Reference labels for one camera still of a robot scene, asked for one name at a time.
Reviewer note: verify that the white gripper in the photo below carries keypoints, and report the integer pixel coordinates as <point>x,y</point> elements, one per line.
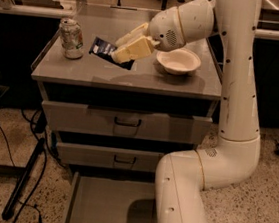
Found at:
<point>164,28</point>

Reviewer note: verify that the dark blue rxbar wrapper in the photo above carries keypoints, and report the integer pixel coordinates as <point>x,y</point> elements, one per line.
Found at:
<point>103,49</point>

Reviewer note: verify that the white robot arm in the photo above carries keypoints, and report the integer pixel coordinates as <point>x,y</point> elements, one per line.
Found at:
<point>181,176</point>

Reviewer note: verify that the grey metal drawer cabinet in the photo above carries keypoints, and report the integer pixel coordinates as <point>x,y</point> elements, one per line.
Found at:
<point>146,87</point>

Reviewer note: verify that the grey top drawer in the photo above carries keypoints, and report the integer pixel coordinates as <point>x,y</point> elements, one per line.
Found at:
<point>89,119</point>

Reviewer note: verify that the grey middle drawer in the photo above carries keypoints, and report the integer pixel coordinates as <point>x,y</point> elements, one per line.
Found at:
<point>107,157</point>

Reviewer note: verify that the grey open bottom drawer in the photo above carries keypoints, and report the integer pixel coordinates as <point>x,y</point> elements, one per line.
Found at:
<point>103,200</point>

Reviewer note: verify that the white paper bowl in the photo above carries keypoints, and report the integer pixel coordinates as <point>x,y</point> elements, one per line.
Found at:
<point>179,61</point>

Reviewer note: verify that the crumpled white soda can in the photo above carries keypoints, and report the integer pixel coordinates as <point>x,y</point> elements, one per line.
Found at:
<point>71,38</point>

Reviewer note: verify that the black table leg base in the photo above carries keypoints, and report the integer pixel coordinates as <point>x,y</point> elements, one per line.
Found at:
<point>21,174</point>

